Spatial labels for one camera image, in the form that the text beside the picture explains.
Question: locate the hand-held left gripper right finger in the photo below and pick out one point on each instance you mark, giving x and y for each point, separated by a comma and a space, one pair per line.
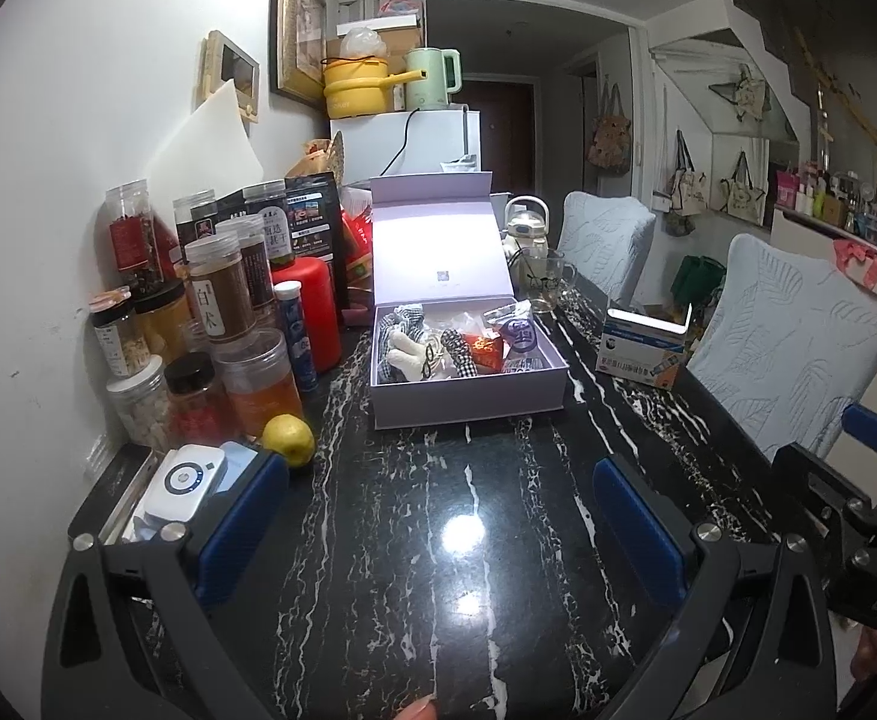
637, 532

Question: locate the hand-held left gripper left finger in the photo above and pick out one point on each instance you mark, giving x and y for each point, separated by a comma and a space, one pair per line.
239, 525

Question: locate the red snack packet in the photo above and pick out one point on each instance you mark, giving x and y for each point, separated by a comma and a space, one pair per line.
483, 352

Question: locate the white plush toy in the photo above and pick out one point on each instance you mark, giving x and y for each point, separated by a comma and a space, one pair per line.
408, 352

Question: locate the small gingham scrunchie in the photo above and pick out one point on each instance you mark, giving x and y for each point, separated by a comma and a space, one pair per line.
459, 352

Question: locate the gingham cloth with lace trim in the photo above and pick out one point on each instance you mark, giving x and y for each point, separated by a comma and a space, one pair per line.
393, 322

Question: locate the lavender gift box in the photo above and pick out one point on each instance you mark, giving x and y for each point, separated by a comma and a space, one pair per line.
446, 240

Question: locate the person's right hand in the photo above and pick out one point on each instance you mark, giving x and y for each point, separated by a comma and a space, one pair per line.
870, 656

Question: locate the person's left hand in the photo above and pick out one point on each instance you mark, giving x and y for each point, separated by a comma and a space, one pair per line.
417, 709

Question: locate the light blue box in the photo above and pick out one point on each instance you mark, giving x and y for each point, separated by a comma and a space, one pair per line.
239, 457

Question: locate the white round-dial device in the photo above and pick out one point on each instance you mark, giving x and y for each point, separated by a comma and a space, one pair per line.
183, 480

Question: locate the yellow lemon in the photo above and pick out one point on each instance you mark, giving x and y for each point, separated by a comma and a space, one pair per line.
288, 439

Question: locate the black-lid jar of red contents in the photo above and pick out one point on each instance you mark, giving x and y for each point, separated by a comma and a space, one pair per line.
194, 409

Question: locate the light blue covered chair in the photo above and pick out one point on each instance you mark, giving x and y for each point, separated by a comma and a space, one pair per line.
783, 345
603, 240

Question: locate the wide jar of orange contents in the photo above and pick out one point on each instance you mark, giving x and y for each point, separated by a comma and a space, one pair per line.
258, 390

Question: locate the black metal tin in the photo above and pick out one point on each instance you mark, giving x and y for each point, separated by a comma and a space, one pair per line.
108, 487

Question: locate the jar of white pieces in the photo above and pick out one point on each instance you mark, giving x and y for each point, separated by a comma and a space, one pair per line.
138, 409

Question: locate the pink bow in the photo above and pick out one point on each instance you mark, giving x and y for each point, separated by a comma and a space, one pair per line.
858, 262

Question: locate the blue white mask box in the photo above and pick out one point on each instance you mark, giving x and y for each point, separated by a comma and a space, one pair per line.
637, 352

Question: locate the blue tablet tube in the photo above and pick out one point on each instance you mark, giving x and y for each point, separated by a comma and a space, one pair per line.
297, 345

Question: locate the amber jar with black lid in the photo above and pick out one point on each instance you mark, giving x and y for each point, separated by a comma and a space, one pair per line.
164, 322

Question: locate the small orange-lid nut jar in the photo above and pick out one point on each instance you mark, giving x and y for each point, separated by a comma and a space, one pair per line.
119, 341

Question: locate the row of cosmetic bottles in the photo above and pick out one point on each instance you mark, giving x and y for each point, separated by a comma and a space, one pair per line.
843, 210

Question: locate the red canister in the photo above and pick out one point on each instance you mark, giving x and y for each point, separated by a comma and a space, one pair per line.
314, 307

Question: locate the brown powder jar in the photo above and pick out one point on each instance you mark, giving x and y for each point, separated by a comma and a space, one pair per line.
217, 292

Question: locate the green bag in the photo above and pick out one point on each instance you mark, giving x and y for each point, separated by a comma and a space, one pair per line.
697, 281

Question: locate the dark contents jar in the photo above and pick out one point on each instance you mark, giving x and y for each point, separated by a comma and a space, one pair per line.
258, 270

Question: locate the glass mug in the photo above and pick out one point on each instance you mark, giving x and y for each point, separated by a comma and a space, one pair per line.
543, 281

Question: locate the cream tote bag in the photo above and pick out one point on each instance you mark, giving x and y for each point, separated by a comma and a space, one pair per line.
687, 187
738, 199

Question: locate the dark green jar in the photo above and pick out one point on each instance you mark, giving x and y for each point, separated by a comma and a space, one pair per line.
269, 229

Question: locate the tall jar of red fruit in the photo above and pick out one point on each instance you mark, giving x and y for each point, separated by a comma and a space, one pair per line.
134, 240

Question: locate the clear jar with black label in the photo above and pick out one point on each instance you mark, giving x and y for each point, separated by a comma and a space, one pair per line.
194, 221

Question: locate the red packages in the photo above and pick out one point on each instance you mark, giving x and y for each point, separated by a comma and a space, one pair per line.
359, 240

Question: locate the black pouch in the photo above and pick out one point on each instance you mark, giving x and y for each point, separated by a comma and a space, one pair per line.
318, 217

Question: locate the star shaped tote bag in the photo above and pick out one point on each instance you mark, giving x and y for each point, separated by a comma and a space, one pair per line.
746, 94

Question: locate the brown paper bag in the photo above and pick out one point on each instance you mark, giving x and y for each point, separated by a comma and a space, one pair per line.
322, 157

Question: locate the white board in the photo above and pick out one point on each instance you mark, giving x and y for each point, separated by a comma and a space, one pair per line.
205, 142

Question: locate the brown bear tote bag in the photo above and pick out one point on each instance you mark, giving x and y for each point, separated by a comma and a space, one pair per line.
609, 139

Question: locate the dark wooden door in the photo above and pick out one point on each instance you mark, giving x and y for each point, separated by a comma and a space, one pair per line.
506, 127

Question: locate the white fridge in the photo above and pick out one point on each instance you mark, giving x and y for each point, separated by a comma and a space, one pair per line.
431, 139

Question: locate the yellow pot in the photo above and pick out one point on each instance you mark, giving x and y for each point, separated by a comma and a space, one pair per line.
352, 94

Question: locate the white staircase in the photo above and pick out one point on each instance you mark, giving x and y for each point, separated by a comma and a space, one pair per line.
693, 22

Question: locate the green kettle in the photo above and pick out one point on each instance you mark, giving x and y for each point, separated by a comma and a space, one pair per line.
429, 79

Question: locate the large framed picture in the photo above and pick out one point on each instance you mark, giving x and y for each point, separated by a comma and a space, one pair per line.
299, 22

